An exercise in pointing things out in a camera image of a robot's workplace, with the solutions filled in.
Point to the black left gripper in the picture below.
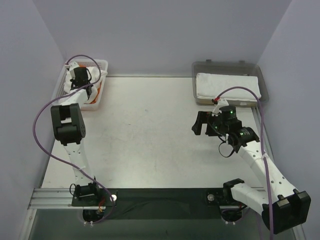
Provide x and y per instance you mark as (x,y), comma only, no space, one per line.
(81,81)

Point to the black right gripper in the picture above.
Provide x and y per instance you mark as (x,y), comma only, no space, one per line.
(207,123)

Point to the white towels pile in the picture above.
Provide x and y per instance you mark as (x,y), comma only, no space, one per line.
(97,77)

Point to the white terry towel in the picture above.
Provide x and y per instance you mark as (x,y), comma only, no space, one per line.
(209,86)

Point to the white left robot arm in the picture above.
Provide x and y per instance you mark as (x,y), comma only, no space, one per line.
(69,129)

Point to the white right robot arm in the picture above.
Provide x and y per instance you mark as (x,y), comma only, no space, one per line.
(283,206)

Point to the orange cloth in basket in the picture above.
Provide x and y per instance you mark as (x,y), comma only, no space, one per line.
(96,90)

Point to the white plastic mesh basket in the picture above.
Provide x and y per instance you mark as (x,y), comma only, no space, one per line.
(58,90)

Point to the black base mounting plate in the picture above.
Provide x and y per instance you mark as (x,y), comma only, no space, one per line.
(158,204)

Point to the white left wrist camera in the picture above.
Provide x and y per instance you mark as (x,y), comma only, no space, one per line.
(70,68)

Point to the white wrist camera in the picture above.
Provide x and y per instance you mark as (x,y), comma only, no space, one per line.
(219,103)
(70,68)

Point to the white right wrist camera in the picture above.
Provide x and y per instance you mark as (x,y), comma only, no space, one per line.
(219,103)

